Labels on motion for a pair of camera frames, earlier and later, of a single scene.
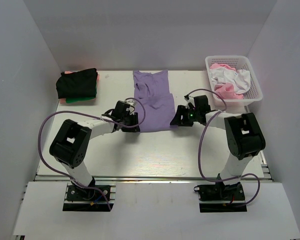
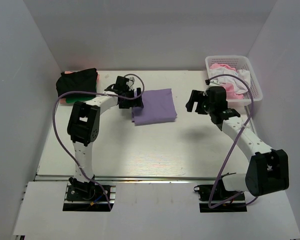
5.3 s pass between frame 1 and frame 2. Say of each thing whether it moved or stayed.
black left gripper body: moved
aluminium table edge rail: stayed
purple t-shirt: moved
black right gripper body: moved
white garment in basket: stayed
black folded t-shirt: stayed
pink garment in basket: stayed
